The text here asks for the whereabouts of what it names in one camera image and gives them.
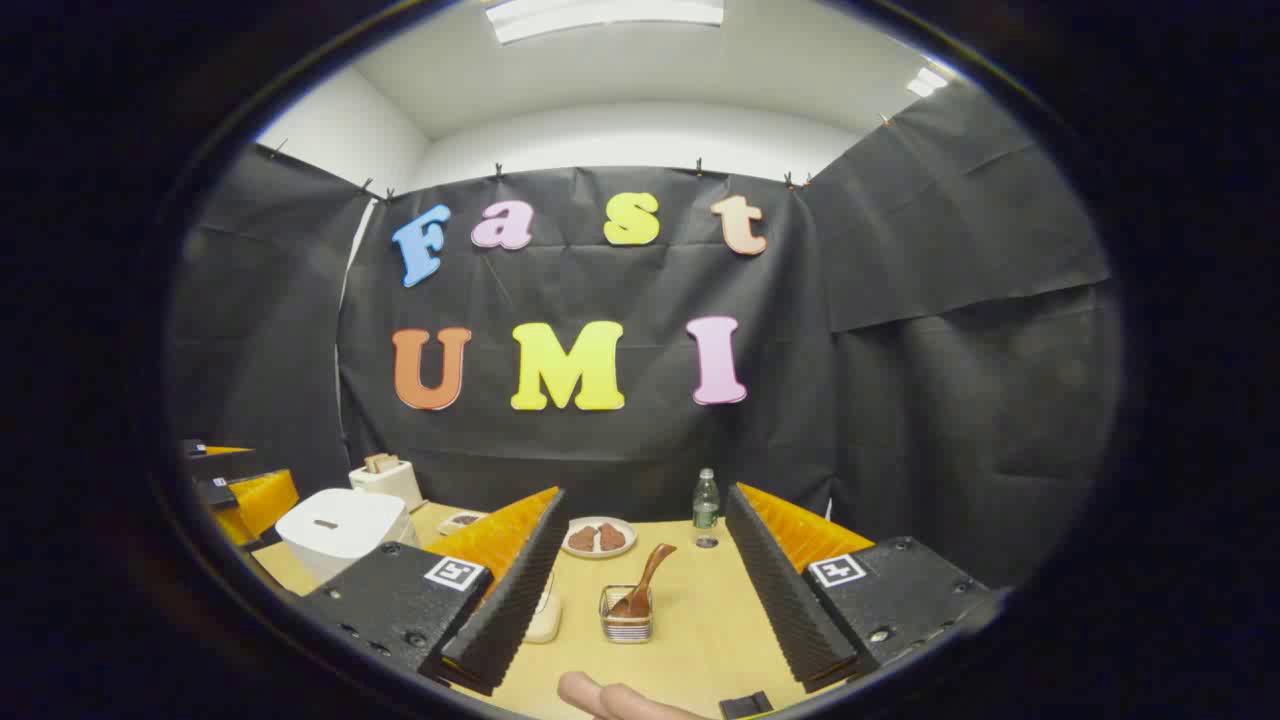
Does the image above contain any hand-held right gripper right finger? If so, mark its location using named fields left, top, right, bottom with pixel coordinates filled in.
left=725, top=482, right=1006, bottom=693

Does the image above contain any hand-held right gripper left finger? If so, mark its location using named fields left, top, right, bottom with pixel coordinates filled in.
left=300, top=487, right=569, bottom=698

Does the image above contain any clear container of rice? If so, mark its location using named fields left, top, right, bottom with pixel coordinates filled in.
left=525, top=570, right=563, bottom=644

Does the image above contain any white rice cooker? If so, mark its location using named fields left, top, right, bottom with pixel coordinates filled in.
left=275, top=488, right=416, bottom=586

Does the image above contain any metal mesh chopstick holder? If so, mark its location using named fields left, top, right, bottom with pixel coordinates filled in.
left=599, top=585, right=654, bottom=644

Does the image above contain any brown wooden spoon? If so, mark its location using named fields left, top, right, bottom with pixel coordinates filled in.
left=610, top=543, right=678, bottom=619

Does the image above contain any white round plate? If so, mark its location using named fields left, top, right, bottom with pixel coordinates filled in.
left=561, top=516, right=638, bottom=559

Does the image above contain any white toaster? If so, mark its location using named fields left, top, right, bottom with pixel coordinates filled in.
left=349, top=460, right=426, bottom=513

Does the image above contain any black backdrop cloth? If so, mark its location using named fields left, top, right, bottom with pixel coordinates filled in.
left=170, top=80, right=1126, bottom=591

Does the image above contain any long ceiling light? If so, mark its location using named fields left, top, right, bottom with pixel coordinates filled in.
left=485, top=0, right=726, bottom=46

